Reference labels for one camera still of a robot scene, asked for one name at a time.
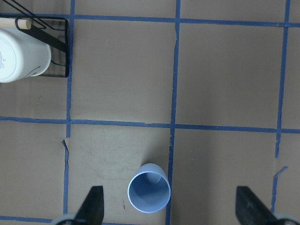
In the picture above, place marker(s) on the blue plastic cup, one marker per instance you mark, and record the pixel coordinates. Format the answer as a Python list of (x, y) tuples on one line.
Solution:
[(149, 190)]

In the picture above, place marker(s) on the white mug inner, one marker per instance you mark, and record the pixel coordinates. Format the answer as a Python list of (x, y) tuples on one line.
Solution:
[(21, 55)]

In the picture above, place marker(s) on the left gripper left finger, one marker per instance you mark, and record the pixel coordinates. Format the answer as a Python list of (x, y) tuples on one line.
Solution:
[(91, 212)]

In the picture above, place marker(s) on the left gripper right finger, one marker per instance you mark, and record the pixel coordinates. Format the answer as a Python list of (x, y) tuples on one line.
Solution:
[(250, 210)]

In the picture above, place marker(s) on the black wire mug rack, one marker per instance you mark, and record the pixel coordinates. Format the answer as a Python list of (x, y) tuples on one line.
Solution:
[(51, 30)]

